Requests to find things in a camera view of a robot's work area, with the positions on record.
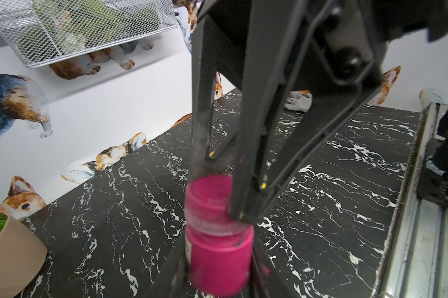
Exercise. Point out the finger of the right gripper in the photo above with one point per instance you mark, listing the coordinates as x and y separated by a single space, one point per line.
201 104

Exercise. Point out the white wire wall basket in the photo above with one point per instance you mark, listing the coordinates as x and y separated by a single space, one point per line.
16 17

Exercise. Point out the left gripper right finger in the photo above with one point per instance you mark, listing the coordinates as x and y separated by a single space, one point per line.
266 281

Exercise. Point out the magenta jar lid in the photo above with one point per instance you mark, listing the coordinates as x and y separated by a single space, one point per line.
207 204

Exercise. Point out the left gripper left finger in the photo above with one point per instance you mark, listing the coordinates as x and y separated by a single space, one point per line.
172 277

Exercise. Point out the beige pot with green plant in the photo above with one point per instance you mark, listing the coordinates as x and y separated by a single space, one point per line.
22 255

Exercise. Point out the green fern plant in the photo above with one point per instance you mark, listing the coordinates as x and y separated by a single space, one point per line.
74 26

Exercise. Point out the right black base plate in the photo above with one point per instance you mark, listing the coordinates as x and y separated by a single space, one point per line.
433 185

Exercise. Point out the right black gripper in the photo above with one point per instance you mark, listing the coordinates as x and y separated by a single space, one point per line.
333 49

